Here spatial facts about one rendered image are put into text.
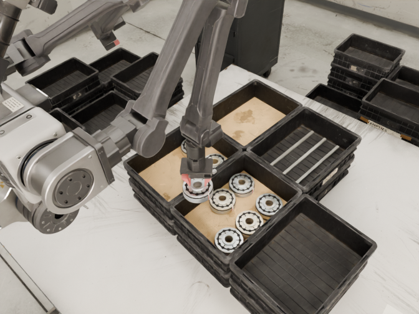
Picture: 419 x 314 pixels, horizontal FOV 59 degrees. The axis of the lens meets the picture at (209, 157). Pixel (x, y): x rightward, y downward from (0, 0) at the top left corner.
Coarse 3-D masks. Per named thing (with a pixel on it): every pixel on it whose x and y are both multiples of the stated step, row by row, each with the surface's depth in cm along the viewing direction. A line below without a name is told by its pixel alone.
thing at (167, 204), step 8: (176, 128) 160; (224, 136) 155; (232, 144) 152; (240, 152) 149; (128, 160) 148; (128, 168) 145; (216, 168) 144; (136, 176) 142; (144, 184) 140; (152, 192) 137; (160, 200) 135; (176, 200) 134; (168, 208) 134
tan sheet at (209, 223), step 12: (264, 192) 148; (204, 204) 144; (240, 204) 144; (252, 204) 144; (192, 216) 141; (204, 216) 141; (216, 216) 140; (228, 216) 140; (204, 228) 137; (216, 228) 137; (228, 240) 133
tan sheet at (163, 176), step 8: (176, 152) 164; (208, 152) 163; (216, 152) 163; (160, 160) 161; (168, 160) 161; (176, 160) 161; (152, 168) 158; (160, 168) 158; (168, 168) 158; (176, 168) 158; (144, 176) 155; (152, 176) 155; (160, 176) 155; (168, 176) 155; (176, 176) 155; (152, 184) 152; (160, 184) 152; (168, 184) 152; (176, 184) 152; (160, 192) 149; (168, 192) 149; (176, 192) 149; (168, 200) 146
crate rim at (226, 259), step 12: (240, 156) 148; (252, 156) 147; (264, 168) 143; (300, 192) 135; (288, 204) 131; (180, 216) 129; (276, 216) 128; (192, 228) 126; (264, 228) 125; (204, 240) 122; (216, 252) 119
